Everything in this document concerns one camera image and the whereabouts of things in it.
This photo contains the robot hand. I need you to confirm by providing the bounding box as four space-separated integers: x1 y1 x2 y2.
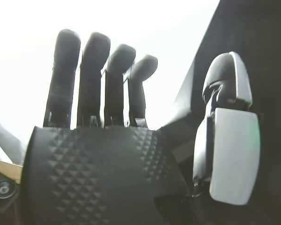
20 28 261 225

